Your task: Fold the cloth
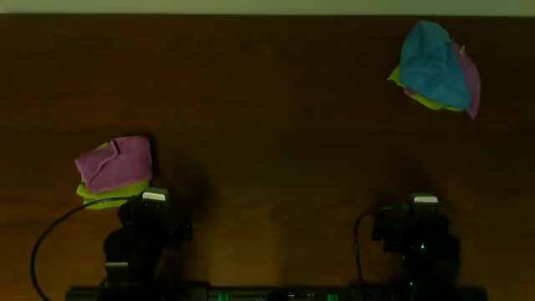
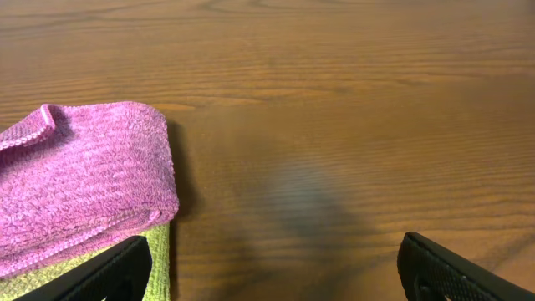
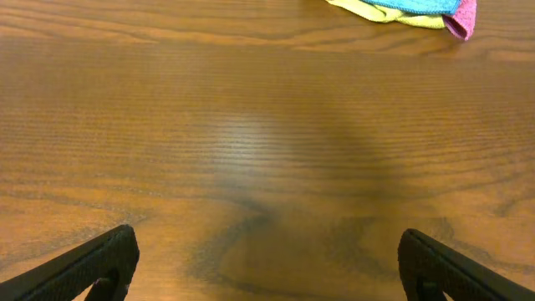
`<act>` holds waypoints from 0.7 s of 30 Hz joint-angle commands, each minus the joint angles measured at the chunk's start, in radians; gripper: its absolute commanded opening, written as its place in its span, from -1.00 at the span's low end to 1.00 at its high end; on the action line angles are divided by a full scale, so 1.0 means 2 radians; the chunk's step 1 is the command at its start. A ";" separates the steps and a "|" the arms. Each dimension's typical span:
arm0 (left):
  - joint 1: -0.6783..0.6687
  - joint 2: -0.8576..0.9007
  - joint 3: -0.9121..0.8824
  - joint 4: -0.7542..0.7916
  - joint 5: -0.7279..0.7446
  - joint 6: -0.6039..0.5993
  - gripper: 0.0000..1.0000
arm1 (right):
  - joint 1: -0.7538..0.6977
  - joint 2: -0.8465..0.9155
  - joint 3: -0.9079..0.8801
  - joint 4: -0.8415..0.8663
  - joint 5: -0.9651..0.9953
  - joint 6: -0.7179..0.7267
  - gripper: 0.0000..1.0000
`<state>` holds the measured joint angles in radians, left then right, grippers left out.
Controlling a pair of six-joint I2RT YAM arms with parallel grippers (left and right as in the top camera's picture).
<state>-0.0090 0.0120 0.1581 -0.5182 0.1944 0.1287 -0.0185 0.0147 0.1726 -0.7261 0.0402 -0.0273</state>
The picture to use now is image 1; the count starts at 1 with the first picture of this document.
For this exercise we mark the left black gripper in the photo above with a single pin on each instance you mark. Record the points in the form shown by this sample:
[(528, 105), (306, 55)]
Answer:
[(180, 228)]

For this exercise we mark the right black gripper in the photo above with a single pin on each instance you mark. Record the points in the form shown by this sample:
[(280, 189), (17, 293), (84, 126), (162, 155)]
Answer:
[(394, 231)]

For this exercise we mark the blue microfiber cloth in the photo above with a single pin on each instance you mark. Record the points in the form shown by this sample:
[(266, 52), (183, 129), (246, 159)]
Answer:
[(429, 66)]

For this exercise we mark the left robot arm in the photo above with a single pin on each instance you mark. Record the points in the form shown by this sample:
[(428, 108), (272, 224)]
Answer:
[(134, 252)]

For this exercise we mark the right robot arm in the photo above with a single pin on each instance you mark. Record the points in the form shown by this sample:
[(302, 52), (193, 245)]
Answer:
[(430, 254)]

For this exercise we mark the purple folded cloth left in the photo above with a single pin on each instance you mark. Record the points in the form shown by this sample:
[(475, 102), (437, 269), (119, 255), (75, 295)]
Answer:
[(121, 162)]

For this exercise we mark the green folded cloth left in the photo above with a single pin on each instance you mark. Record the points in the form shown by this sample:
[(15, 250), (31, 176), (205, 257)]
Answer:
[(124, 191)]

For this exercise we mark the green cloth right pile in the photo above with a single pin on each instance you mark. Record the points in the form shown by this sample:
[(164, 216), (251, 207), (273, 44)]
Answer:
[(431, 104)]

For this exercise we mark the purple cloth right pile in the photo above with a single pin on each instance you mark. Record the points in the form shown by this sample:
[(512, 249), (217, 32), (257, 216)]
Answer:
[(472, 78)]

